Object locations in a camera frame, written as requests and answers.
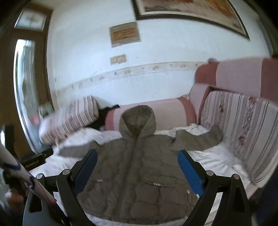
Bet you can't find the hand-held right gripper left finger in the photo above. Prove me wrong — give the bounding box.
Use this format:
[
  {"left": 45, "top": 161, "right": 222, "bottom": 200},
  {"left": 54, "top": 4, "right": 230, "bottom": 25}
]
[{"left": 23, "top": 149, "right": 98, "bottom": 226}]

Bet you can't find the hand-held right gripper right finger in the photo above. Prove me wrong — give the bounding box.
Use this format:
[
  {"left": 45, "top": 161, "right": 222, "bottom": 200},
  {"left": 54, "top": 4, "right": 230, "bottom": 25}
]
[{"left": 178, "top": 150, "right": 253, "bottom": 226}]

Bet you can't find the olive green puffer jacket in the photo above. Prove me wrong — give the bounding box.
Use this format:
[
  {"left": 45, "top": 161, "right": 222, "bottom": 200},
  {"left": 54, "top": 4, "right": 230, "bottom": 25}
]
[{"left": 59, "top": 105, "right": 224, "bottom": 225}]

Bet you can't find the white floral bed sheet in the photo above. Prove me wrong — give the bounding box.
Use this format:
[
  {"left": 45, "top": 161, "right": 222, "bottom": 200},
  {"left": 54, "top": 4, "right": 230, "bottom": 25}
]
[{"left": 28, "top": 124, "right": 250, "bottom": 226}]

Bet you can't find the striped floral pillow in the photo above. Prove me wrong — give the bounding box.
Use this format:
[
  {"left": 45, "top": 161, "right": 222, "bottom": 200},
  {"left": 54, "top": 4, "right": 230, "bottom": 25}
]
[{"left": 39, "top": 96, "right": 99, "bottom": 145}]

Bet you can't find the pink bolster cushion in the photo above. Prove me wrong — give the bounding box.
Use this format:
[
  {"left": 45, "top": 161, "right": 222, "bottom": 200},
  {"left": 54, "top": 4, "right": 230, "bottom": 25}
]
[{"left": 105, "top": 98, "right": 197, "bottom": 132}]

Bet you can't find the striped floral back cushion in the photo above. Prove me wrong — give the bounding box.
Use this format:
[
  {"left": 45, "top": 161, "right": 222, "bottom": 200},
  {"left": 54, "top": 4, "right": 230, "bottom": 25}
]
[{"left": 199, "top": 90, "right": 278, "bottom": 187}]

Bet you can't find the wooden door with glass pane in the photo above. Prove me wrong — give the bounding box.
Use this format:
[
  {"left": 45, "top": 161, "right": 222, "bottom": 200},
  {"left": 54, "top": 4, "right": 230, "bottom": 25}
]
[{"left": 0, "top": 4, "right": 55, "bottom": 157}]

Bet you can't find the pink and red sofa backrest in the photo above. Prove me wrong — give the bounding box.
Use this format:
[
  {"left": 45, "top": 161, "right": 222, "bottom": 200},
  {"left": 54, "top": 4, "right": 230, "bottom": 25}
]
[{"left": 194, "top": 57, "right": 278, "bottom": 98}]

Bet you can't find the small glass transom window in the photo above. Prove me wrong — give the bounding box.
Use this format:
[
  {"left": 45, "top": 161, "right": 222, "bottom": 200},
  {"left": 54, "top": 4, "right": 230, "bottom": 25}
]
[{"left": 14, "top": 9, "right": 48, "bottom": 32}]

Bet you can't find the white sleeved gripper cable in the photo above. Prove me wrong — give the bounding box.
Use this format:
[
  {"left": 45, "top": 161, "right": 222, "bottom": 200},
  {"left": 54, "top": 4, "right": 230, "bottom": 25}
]
[{"left": 0, "top": 142, "right": 72, "bottom": 226}]

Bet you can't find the beige wall socket plate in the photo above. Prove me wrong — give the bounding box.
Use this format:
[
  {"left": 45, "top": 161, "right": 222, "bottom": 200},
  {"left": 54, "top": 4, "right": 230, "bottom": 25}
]
[{"left": 110, "top": 54, "right": 127, "bottom": 65}]

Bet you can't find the paper wall notice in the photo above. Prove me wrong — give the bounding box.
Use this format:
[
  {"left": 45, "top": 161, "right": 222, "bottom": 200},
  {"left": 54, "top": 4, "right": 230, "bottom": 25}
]
[{"left": 109, "top": 21, "right": 141, "bottom": 48}]

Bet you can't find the large framed wall picture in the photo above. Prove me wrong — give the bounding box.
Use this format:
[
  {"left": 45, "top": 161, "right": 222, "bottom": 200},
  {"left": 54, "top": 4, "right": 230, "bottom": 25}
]
[{"left": 131, "top": 0, "right": 250, "bottom": 39}]

